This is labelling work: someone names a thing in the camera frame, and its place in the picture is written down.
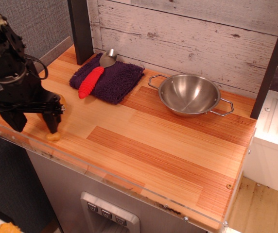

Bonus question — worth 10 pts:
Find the silver dispenser button panel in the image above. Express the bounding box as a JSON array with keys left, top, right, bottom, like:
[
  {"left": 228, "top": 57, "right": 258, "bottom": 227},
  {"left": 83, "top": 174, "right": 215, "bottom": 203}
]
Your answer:
[{"left": 80, "top": 191, "right": 140, "bottom": 233}]

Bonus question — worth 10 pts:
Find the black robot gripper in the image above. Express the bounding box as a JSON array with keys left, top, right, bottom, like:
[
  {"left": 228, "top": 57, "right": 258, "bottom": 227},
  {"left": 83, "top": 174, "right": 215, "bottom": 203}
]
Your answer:
[{"left": 0, "top": 72, "right": 64, "bottom": 133}]

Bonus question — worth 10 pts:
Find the steel bowl with handles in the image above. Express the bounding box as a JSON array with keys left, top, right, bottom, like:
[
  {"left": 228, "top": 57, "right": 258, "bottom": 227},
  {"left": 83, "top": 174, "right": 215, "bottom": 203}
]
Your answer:
[{"left": 148, "top": 74, "right": 234, "bottom": 117}]

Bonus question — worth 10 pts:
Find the spoon with red handle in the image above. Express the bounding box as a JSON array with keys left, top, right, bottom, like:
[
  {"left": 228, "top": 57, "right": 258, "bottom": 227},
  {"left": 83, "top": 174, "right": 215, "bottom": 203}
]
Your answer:
[{"left": 78, "top": 49, "right": 117, "bottom": 99}]

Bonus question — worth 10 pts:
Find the dark right shelf post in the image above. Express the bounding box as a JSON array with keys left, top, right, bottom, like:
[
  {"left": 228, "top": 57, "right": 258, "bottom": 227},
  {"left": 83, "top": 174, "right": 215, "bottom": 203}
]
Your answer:
[{"left": 250, "top": 38, "right": 278, "bottom": 119}]

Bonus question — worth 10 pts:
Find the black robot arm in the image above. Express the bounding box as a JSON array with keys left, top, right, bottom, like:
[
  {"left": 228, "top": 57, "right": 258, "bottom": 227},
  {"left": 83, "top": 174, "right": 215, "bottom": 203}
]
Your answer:
[{"left": 0, "top": 14, "right": 65, "bottom": 134}]

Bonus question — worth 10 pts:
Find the orange object bottom left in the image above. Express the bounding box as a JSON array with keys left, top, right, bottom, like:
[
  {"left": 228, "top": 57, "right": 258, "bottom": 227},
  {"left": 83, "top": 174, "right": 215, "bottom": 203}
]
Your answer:
[{"left": 0, "top": 222, "right": 21, "bottom": 233}]

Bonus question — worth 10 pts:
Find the dark left shelf post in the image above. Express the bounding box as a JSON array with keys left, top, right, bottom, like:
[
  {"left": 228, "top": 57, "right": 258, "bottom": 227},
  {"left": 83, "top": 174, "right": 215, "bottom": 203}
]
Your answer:
[{"left": 67, "top": 0, "right": 94, "bottom": 65}]

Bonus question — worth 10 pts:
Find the purple folded towel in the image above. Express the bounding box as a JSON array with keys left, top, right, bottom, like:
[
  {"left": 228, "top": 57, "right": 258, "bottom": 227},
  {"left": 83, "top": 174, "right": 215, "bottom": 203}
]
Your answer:
[{"left": 69, "top": 53, "right": 144, "bottom": 104}]

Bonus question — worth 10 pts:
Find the grey toy fridge cabinet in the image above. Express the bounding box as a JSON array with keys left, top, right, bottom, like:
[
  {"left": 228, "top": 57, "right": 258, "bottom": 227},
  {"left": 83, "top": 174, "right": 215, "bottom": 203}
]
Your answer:
[{"left": 27, "top": 151, "right": 206, "bottom": 233}]

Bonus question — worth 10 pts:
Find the dark shelf post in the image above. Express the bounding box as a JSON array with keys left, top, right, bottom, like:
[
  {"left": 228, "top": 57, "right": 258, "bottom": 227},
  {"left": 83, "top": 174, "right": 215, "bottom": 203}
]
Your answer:
[
  {"left": 67, "top": 0, "right": 94, "bottom": 65},
  {"left": 250, "top": 38, "right": 278, "bottom": 119}
]

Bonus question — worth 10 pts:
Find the yellow toy chicken drumstick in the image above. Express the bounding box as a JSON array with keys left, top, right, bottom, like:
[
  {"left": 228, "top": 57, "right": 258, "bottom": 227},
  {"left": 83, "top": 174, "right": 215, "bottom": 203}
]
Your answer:
[{"left": 45, "top": 95, "right": 67, "bottom": 141}]

